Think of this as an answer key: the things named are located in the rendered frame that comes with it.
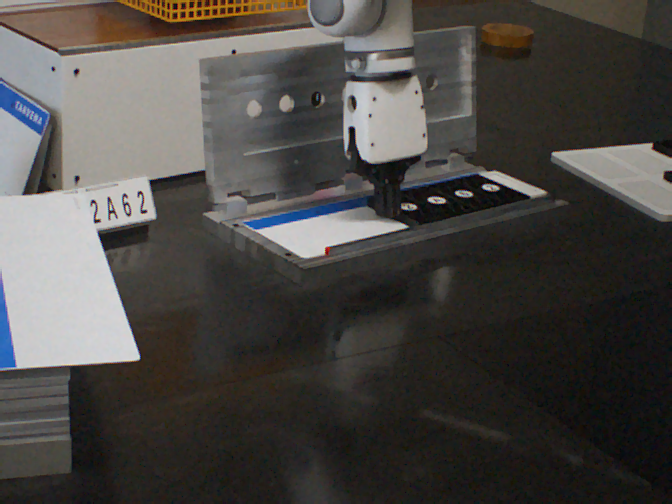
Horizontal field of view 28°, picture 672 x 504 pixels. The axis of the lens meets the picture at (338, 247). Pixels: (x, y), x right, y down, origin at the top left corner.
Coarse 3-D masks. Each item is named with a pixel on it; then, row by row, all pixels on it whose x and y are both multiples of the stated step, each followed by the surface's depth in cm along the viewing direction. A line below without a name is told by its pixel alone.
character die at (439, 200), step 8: (400, 192) 175; (408, 192) 176; (416, 192) 176; (424, 192) 177; (432, 192) 176; (416, 200) 173; (424, 200) 173; (432, 200) 173; (440, 200) 173; (448, 200) 174; (456, 200) 174; (440, 208) 171; (448, 208) 171; (456, 208) 171; (464, 208) 172; (472, 208) 171
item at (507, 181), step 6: (480, 174) 184; (486, 174) 184; (492, 174) 184; (498, 174) 185; (498, 180) 182; (504, 180) 183; (510, 180) 183; (516, 180) 183; (510, 186) 180; (516, 186) 181; (522, 186) 181; (528, 186) 181; (528, 192) 178; (534, 192) 179; (540, 192) 179; (546, 192) 179
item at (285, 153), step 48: (288, 48) 168; (336, 48) 172; (432, 48) 183; (240, 96) 164; (288, 96) 170; (336, 96) 174; (432, 96) 185; (240, 144) 165; (288, 144) 171; (336, 144) 174; (432, 144) 185; (288, 192) 171
